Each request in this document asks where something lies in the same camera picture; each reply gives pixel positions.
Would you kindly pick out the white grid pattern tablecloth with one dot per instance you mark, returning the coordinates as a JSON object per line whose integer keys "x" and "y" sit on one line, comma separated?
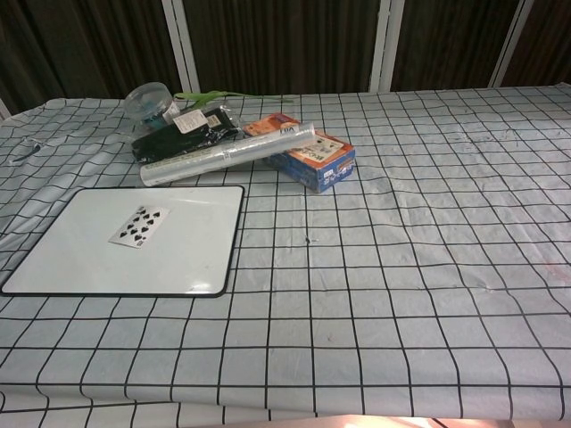
{"x": 348, "y": 276}

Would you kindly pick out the white board with black rim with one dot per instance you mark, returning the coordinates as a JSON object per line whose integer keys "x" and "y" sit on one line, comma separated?
{"x": 129, "y": 241}

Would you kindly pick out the clear round plastic jar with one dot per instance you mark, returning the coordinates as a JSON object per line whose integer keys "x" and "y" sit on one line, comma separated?
{"x": 149, "y": 103}

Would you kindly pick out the orange and blue snack box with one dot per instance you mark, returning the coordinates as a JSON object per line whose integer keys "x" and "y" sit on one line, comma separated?
{"x": 312, "y": 156}

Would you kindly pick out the clear plastic wrap roll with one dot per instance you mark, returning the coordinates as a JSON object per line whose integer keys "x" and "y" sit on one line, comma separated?
{"x": 227, "y": 153}

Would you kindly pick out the ten of spades card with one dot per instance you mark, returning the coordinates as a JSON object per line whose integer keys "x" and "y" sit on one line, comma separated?
{"x": 140, "y": 225}

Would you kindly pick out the green plant stem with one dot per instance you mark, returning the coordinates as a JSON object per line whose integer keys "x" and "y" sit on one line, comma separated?
{"x": 214, "y": 96}

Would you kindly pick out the black foil snack bag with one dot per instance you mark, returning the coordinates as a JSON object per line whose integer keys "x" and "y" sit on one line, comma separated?
{"x": 187, "y": 134}

